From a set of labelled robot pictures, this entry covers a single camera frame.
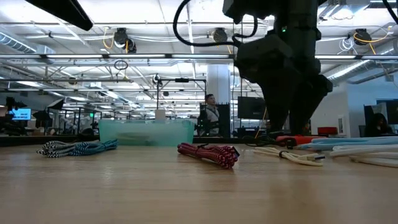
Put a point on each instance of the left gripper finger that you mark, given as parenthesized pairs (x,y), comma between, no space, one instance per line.
(62,11)

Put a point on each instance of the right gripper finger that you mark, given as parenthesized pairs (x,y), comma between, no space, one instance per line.
(276,105)
(308,102)

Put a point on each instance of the teal plastic bin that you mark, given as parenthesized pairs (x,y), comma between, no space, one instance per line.
(146,132)

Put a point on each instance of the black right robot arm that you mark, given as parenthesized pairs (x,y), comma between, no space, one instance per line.
(295,15)

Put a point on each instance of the dark monitor screen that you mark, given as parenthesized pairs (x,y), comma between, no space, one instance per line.
(250,108)

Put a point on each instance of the red box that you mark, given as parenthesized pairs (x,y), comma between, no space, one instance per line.
(327,130)

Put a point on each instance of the red desk lamp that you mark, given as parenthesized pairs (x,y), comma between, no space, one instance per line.
(298,139)

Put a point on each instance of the black cabinet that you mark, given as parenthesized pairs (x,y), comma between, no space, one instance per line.
(225,119)

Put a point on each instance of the white square column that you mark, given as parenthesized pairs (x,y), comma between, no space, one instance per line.
(218,81)

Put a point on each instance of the black gantry rig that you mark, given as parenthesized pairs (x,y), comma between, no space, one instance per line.
(182,80)

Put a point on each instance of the blue screen monitor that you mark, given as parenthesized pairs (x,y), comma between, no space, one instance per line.
(21,114)

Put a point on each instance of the black aluminium table frame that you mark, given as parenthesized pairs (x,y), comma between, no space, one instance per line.
(18,140)

